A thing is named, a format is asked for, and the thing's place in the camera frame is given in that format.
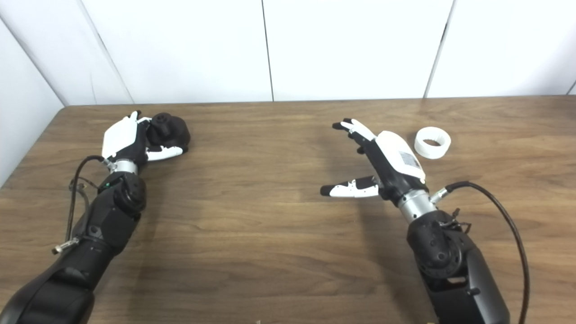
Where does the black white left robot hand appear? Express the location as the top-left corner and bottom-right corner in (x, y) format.
(102, 111), (184, 163)

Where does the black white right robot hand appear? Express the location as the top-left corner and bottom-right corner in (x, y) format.
(320, 118), (427, 205)

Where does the white plastic ring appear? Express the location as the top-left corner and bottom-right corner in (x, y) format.
(414, 127), (451, 159)

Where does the round black stepped part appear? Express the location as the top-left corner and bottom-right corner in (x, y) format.
(147, 112), (191, 153)

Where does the thick black left wrist cable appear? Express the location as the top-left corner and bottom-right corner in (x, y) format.
(51, 155), (112, 255)

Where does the thick black wrist cable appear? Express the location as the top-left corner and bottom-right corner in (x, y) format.
(51, 155), (112, 255)
(430, 181), (531, 324)

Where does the thin left arm wire bundle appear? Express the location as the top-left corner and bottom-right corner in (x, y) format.
(68, 177), (100, 212)

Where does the thin arm wire bundle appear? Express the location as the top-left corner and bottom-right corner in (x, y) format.
(68, 177), (100, 212)
(443, 207), (472, 234)

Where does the thick black right wrist cable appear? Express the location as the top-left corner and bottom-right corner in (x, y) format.
(430, 181), (531, 324)

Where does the thin right arm wire bundle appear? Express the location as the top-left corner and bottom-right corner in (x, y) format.
(443, 207), (472, 234)

